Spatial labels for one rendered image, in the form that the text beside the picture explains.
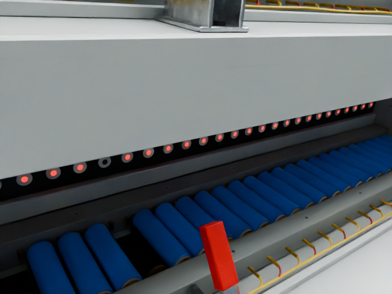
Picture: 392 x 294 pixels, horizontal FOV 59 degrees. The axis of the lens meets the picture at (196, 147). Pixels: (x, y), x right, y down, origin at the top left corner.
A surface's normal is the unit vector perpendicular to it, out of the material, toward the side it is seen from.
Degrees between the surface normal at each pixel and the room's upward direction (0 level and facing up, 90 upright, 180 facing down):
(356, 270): 20
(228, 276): 75
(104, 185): 110
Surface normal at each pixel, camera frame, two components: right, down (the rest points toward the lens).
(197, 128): 0.57, 0.40
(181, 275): 0.08, -0.90
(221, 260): 0.51, -0.19
